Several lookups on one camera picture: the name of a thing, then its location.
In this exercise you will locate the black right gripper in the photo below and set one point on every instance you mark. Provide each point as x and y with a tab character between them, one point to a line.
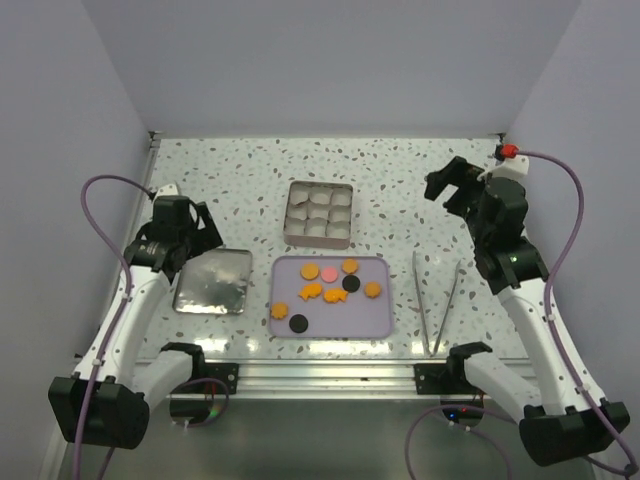
457	173

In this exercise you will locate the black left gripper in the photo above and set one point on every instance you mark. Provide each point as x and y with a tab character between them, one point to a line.
206	237

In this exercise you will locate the round orange cookie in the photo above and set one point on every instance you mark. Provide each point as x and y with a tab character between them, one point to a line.
310	271

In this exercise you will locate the orange flower cookie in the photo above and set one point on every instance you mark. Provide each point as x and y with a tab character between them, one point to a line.
279	310
372	290
350	266

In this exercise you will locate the orange fish cookie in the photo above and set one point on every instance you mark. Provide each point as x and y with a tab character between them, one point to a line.
335	295
310	291

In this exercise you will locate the black sandwich cookie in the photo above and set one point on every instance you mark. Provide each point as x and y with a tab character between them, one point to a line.
298	323
351	283

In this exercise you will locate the pink round cookie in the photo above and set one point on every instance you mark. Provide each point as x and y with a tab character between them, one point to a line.
329	274

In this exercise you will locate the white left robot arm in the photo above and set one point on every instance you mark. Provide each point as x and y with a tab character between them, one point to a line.
104	402

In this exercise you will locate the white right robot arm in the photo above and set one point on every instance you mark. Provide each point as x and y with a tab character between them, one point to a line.
565	415

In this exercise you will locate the silver tin lid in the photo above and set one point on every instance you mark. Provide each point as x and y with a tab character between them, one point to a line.
215	283

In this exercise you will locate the pink cookie tin box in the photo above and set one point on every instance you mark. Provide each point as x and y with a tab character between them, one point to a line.
318	215

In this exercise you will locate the lilac plastic tray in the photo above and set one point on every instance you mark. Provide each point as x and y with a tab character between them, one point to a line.
359	317

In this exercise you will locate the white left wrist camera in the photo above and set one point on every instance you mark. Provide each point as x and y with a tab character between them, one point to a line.
170	189

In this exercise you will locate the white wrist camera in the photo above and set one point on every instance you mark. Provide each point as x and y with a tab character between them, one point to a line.
170	189
511	164

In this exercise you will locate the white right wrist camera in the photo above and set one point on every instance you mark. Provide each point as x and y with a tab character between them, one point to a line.
511	164

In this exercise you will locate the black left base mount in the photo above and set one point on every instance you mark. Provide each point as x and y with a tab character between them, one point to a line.
227	373

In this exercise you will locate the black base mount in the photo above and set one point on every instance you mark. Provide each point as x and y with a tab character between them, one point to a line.
227	373
434	379

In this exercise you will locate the aluminium front rail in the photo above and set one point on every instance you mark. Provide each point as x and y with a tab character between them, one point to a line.
290	379

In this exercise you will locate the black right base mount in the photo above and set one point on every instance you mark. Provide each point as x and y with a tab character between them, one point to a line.
434	379

